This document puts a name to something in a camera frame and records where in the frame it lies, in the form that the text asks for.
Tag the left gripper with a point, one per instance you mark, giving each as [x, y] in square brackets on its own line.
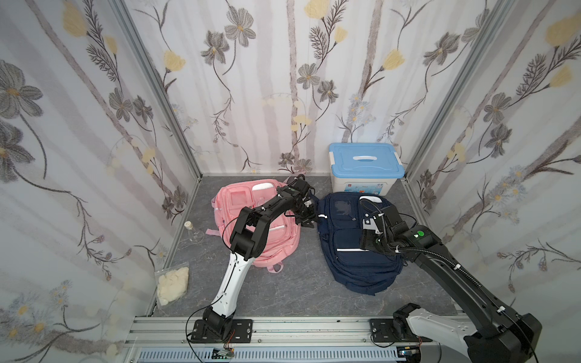
[312, 215]

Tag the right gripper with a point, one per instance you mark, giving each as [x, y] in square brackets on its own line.
[370, 237]

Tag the navy blue backpack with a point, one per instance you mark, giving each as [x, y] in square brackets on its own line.
[340, 228]

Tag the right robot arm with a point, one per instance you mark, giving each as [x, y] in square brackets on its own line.
[495, 332]

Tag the pink backpack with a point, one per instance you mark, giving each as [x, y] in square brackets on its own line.
[284, 234]

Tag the white box with blue lid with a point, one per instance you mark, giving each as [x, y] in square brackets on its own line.
[371, 168]

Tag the bag of white pieces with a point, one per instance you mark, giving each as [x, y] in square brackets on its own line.
[172, 284]

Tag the small circuit board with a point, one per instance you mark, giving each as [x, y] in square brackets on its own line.
[223, 353]

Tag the white slotted cable duct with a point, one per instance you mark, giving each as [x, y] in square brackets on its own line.
[272, 354]

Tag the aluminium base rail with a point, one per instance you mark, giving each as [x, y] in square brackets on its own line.
[281, 332]

